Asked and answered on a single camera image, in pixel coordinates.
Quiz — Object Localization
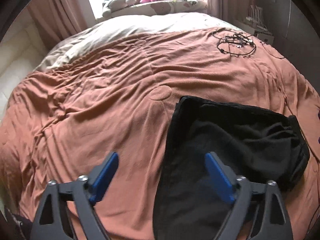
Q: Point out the white rack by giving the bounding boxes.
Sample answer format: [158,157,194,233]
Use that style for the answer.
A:
[246,5,265,25]

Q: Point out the beige plush toy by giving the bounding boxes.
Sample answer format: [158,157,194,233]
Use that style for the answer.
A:
[102,0,137,17]

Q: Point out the thin black cable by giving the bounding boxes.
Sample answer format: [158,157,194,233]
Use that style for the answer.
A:
[260,40,288,60]

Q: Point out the black pants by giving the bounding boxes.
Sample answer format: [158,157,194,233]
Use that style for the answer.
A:
[153,95,310,240]

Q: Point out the cream leather headboard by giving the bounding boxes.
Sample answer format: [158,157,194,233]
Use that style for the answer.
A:
[0,12,50,100]

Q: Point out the printed windowsill cushion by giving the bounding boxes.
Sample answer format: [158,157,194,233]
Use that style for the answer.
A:
[96,0,208,22]

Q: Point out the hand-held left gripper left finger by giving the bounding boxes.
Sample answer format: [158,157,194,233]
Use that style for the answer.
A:
[30,152,119,240]

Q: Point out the beige duvet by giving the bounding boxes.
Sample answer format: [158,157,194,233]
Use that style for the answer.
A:
[35,14,240,72]

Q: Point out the bundle of black cables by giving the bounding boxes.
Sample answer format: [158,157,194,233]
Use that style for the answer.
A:
[216,29,257,57]

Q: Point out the brown blanket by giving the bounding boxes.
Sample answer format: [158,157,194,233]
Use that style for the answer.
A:
[0,26,320,240]

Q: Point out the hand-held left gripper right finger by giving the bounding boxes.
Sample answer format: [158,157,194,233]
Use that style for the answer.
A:
[204,151,294,240]

